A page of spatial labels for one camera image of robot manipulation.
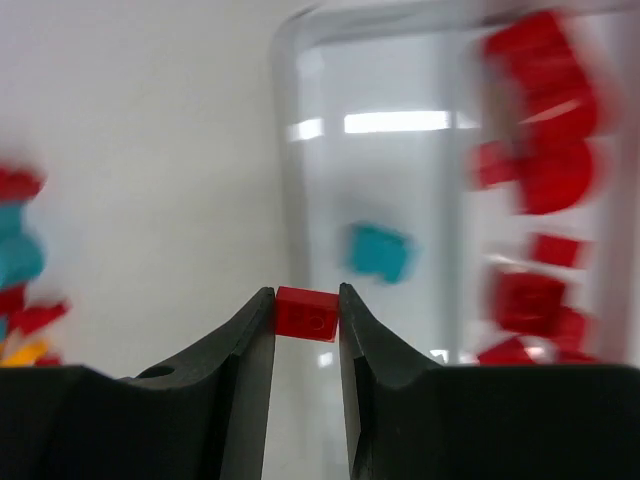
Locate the white divided tray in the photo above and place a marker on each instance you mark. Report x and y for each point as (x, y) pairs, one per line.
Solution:
(378, 109)

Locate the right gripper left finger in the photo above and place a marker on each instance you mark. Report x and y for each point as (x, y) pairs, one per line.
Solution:
(200, 414)

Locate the teal frog printed brick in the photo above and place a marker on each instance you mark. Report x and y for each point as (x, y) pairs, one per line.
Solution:
(22, 259)

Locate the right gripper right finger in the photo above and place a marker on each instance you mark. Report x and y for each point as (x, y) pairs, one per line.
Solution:
(407, 417)

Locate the red arch brick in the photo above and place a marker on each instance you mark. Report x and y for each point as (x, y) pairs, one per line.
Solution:
(19, 184)

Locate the teal and red square brick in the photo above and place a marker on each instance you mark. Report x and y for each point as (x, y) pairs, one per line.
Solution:
(375, 250)

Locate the small red brick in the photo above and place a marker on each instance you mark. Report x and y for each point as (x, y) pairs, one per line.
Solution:
(306, 314)

